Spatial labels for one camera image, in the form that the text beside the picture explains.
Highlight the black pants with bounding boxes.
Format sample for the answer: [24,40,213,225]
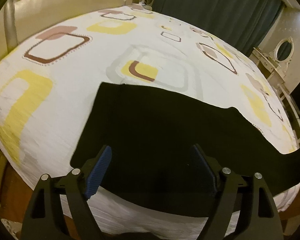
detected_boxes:
[70,83,300,217]

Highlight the patterned white bed sheet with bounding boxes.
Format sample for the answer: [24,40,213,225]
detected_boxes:
[0,4,299,240]

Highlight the white vanity dresser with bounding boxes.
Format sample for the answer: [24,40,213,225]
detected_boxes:
[249,47,290,98]

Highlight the oval vanity mirror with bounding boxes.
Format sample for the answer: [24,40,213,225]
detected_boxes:
[274,37,294,62]

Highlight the dark green curtain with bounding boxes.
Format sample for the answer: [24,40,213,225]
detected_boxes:
[152,0,285,56]

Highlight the cream tufted headboard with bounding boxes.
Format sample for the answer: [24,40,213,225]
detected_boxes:
[0,0,133,60]

